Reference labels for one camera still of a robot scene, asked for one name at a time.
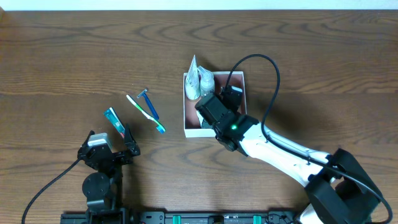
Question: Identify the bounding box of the white cream tube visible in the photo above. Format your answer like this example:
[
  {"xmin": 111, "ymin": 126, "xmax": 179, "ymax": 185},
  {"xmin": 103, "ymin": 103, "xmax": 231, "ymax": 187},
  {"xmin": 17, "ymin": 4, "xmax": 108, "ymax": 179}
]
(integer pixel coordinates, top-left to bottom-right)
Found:
[{"xmin": 185, "ymin": 55, "xmax": 200, "ymax": 100}]

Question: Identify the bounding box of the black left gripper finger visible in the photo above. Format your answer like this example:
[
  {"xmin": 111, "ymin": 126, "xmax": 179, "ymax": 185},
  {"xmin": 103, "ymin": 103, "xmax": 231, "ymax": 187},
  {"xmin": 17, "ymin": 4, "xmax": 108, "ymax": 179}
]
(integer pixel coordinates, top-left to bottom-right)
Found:
[
  {"xmin": 124, "ymin": 124, "xmax": 136, "ymax": 149},
  {"xmin": 85, "ymin": 130, "xmax": 95, "ymax": 145}
]

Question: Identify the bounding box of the white cardboard box pink inside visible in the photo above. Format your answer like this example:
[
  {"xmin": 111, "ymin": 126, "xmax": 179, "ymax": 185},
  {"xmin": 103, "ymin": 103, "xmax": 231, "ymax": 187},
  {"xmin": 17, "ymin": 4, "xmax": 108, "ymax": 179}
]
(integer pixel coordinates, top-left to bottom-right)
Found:
[{"xmin": 182, "ymin": 71, "xmax": 247, "ymax": 138}]

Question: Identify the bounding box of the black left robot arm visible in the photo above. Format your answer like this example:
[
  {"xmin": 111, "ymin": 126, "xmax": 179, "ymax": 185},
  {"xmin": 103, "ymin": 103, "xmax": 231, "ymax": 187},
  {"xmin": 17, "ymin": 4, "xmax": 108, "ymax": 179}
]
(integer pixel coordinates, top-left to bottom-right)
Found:
[{"xmin": 77, "ymin": 126, "xmax": 141, "ymax": 212}]

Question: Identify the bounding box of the green soap bar packet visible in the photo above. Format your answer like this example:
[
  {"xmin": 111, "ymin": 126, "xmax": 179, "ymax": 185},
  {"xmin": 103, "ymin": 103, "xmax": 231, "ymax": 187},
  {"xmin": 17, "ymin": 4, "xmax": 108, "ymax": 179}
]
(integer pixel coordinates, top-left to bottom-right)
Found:
[{"xmin": 197, "ymin": 111, "xmax": 203, "ymax": 126}]

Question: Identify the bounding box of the clear spray bottle blue liquid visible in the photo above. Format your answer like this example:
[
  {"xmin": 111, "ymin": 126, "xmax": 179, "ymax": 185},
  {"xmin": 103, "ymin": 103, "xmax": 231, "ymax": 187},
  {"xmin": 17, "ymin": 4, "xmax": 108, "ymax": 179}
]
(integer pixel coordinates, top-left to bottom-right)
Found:
[{"xmin": 198, "ymin": 66, "xmax": 215, "ymax": 96}]

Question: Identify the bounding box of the blue disposable razor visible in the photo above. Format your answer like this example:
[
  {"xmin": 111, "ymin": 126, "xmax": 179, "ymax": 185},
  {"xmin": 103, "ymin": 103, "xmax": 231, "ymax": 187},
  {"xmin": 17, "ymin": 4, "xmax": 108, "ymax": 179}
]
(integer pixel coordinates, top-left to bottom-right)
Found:
[{"xmin": 137, "ymin": 88, "xmax": 159, "ymax": 120}]

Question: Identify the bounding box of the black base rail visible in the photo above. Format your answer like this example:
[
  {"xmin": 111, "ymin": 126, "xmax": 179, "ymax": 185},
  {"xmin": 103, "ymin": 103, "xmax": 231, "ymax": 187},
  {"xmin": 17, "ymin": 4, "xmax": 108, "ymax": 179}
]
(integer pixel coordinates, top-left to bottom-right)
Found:
[{"xmin": 60, "ymin": 210, "xmax": 296, "ymax": 224}]

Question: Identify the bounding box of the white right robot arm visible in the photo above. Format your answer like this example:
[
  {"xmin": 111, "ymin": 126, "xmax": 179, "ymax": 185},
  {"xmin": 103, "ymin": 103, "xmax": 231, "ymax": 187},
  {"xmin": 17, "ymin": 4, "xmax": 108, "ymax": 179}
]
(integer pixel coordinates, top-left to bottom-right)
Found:
[{"xmin": 195, "ymin": 88, "xmax": 381, "ymax": 223}]

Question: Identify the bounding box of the green toothpaste tube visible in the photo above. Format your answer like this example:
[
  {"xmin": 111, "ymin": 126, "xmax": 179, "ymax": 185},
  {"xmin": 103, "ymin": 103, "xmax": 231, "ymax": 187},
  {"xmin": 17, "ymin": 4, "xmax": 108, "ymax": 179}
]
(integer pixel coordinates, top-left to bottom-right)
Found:
[{"xmin": 103, "ymin": 107, "xmax": 125, "ymax": 138}]

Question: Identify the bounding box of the green white toothbrush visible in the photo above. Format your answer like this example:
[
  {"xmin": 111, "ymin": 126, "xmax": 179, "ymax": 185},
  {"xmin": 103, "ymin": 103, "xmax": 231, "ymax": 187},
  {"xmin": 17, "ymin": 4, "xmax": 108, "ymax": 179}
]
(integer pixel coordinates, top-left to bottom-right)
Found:
[{"xmin": 126, "ymin": 95, "xmax": 166, "ymax": 134}]

